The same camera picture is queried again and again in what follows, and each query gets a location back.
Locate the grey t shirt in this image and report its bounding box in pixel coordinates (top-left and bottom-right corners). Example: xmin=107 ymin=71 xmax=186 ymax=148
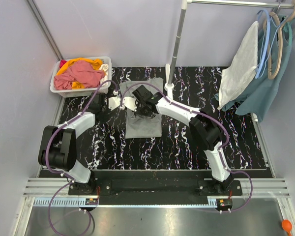
xmin=119 ymin=77 xmax=163 ymax=139

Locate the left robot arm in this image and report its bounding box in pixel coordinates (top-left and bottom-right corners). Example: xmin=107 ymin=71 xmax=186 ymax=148
xmin=38 ymin=94 xmax=108 ymax=186

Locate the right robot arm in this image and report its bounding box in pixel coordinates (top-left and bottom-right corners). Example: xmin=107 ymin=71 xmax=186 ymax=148
xmin=132 ymin=85 xmax=233 ymax=194

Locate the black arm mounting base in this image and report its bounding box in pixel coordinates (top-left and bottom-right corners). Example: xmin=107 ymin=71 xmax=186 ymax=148
xmin=68 ymin=170 xmax=243 ymax=207

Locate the white laundry basket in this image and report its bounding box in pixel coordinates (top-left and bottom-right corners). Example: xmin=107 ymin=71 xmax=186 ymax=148
xmin=50 ymin=57 xmax=112 ymax=98

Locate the pink shirt in basket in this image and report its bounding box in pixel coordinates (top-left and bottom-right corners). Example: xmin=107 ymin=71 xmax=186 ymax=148
xmin=54 ymin=60 xmax=107 ymax=90

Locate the white garment in basket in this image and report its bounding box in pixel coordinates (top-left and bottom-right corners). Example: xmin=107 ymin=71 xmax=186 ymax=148
xmin=99 ymin=63 xmax=109 ymax=84

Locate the orange shirt in basket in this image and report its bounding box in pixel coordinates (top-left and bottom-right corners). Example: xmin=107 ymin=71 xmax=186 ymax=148
xmin=56 ymin=57 xmax=103 ymax=89

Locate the metal clothes rack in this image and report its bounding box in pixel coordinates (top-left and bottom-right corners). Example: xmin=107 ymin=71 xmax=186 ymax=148
xmin=164 ymin=0 xmax=295 ymax=113

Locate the magenta garment in basket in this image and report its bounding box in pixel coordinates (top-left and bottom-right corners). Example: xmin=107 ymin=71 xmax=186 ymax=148
xmin=59 ymin=60 xmax=67 ymax=69

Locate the white hanging cloth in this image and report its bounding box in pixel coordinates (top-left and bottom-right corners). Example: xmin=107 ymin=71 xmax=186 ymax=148
xmin=217 ymin=21 xmax=259 ymax=110

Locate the blue plastic hanger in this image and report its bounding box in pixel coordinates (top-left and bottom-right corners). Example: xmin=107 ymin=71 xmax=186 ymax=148
xmin=255 ymin=9 xmax=277 ymax=79

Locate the teal hanging garment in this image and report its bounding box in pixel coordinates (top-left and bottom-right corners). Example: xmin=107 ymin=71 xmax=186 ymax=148
xmin=214 ymin=15 xmax=294 ymax=123

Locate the beige plastic hanger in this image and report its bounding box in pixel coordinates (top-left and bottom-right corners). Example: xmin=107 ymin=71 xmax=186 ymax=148
xmin=267 ymin=0 xmax=295 ymax=80

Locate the teal plastic hanger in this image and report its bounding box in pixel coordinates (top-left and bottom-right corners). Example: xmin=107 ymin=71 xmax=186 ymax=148
xmin=282 ymin=23 xmax=293 ymax=46

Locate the orange ball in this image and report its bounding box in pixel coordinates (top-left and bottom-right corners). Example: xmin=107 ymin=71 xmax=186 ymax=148
xmin=281 ymin=219 xmax=293 ymax=236

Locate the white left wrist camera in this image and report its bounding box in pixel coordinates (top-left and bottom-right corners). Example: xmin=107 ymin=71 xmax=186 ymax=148
xmin=108 ymin=90 xmax=121 ymax=111

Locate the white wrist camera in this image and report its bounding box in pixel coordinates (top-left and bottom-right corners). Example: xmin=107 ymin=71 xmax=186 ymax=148
xmin=120 ymin=96 xmax=137 ymax=112
xmin=108 ymin=90 xmax=121 ymax=111

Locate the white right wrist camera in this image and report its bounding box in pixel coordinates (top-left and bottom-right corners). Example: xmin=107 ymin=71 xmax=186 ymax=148
xmin=120 ymin=96 xmax=137 ymax=112

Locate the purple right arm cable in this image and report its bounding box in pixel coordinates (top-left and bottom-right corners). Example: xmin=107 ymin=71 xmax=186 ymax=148
xmin=119 ymin=82 xmax=254 ymax=214

